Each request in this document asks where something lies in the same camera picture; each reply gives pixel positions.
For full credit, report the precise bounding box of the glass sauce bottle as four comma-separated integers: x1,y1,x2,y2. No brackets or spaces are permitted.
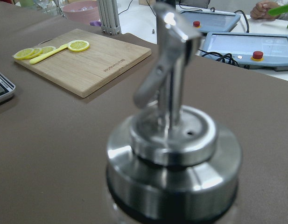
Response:
106,2,242,224

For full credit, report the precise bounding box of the purple cloth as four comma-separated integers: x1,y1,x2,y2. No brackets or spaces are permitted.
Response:
90,21,101,27

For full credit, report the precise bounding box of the aluminium frame post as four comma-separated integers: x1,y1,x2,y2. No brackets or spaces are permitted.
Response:
97,0,121,35

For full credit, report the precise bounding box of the yellow plastic knife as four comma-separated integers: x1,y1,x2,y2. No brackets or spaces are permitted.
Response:
29,43,68,65

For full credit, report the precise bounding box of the blue teach pendant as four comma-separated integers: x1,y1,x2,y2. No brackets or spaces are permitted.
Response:
200,32,288,71
181,10,241,33

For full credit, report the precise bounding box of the pink bowl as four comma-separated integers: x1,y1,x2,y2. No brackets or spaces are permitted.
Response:
63,0,100,25

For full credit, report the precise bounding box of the silver kitchen scale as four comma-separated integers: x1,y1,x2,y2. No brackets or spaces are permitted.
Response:
0,72,16,103

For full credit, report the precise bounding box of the seated person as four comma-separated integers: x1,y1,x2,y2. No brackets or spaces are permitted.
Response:
250,0,288,21

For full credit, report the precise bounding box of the wooden cutting board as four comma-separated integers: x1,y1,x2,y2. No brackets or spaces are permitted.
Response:
16,29,151,98

